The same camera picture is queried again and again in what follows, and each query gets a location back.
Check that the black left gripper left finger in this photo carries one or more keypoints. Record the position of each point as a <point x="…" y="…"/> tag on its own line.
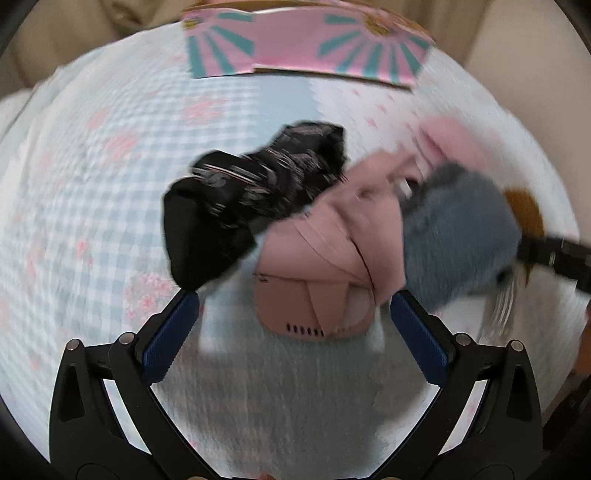
<point x="105" y="419"/>

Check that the black printed scarf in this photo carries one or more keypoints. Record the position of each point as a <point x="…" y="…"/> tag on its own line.
<point x="208" y="215"/>

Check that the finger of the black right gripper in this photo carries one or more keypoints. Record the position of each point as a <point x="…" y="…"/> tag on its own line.
<point x="566" y="258"/>

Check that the checkered floral bed cover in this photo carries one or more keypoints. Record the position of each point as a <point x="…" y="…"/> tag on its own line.
<point x="85" y="159"/>

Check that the pink fabric mask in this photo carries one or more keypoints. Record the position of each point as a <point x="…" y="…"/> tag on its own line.
<point x="322" y="274"/>

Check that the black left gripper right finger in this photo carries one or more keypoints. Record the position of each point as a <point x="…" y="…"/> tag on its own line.
<point x="485" y="419"/>

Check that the blue-grey fluffy cloth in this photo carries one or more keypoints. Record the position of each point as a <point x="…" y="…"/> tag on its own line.
<point x="460" y="236"/>

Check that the pink teal cardboard box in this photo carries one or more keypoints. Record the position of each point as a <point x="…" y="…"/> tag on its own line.
<point x="331" y="38"/>

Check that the beige curtain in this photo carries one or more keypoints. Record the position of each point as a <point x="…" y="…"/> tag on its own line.
<point x="499" y="42"/>

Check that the pink fluffy cloth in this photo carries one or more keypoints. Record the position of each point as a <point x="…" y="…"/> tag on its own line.
<point x="443" y="139"/>

